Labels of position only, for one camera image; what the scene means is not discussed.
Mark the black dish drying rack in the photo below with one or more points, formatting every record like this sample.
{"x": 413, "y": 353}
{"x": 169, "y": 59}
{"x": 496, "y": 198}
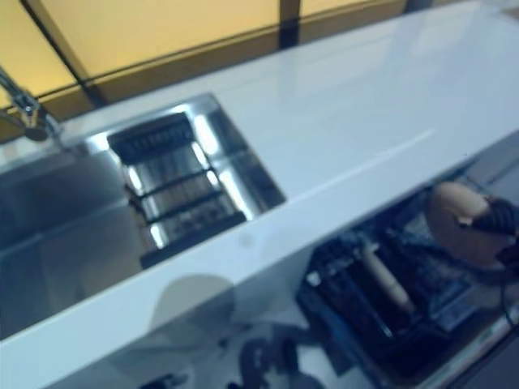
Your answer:
{"x": 178, "y": 190}

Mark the white cabinet door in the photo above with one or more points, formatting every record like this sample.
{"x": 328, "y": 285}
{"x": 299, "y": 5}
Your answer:
{"x": 263, "y": 291}

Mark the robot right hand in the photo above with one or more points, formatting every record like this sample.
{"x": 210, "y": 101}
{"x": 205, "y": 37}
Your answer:
{"x": 503, "y": 223}

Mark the dark window frame grid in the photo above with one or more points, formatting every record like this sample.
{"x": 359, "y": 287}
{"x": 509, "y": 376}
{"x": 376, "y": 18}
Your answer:
{"x": 290, "y": 24}

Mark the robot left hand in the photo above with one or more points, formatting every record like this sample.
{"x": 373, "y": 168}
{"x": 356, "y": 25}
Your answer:
{"x": 166, "y": 383}

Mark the chrome gooseneck kitchen faucet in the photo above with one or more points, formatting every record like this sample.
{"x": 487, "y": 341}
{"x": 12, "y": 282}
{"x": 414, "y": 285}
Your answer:
{"x": 28, "y": 109}

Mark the stainless steel sink basin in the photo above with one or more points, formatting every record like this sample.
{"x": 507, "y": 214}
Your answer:
{"x": 61, "y": 223}

